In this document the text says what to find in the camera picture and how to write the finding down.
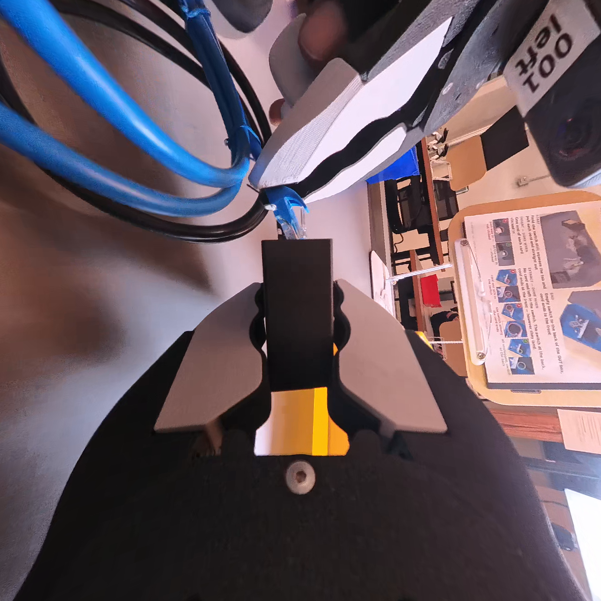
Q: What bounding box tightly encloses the wooden board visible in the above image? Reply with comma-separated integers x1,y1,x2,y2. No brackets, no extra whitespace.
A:
447,189,601,408

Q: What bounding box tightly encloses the clear plastic clip bar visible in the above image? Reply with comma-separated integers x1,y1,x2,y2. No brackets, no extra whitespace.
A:
454,239,490,366

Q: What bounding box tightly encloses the blue ethernet cable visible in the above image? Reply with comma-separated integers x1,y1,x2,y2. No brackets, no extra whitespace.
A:
0,0,311,241

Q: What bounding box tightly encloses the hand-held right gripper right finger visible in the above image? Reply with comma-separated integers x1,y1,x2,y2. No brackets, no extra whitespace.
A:
330,279,448,441

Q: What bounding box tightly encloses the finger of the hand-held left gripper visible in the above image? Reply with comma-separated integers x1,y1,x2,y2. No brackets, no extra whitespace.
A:
300,126,409,203
249,17,455,189

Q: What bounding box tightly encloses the black ethernet cable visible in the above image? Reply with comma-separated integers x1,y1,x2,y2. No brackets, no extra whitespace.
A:
0,0,282,245

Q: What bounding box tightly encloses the yellow plastic bin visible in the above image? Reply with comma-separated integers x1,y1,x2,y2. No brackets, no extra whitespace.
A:
254,331,434,457

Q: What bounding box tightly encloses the blue plastic bin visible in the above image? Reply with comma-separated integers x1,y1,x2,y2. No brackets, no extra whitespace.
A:
365,146,420,185

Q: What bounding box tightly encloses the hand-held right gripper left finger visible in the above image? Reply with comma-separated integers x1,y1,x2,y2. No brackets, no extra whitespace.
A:
154,282,272,434

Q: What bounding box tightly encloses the printed instruction sheet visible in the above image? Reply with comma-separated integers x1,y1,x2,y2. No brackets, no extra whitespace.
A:
464,201,601,390

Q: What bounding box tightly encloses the person's left hand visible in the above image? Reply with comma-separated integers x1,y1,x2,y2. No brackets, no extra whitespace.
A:
300,0,349,63

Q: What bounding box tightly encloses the black network switch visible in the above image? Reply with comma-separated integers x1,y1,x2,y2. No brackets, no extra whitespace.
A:
260,239,335,393

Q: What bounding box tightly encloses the black square panel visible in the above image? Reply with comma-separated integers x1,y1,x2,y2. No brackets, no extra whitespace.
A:
481,107,530,171

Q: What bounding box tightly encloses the red bin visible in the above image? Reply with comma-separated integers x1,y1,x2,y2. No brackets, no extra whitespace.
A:
419,275,442,308

